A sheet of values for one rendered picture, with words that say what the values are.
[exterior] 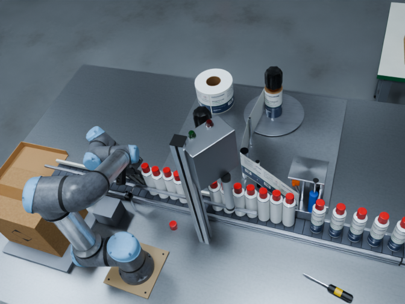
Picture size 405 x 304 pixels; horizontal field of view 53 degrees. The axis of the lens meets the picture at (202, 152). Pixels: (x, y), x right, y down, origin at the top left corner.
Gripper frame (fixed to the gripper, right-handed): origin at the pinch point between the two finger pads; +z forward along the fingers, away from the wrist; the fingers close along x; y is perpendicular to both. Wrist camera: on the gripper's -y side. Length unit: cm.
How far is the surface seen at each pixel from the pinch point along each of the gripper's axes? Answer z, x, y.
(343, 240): 49, -75, -2
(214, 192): 9.1, -36.8, -2.2
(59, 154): -21, 57, 12
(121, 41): 6, 177, 215
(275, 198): 19, -60, -1
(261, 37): 78, 52, 242
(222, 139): -24, -67, -8
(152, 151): 4.0, 14.1, 26.2
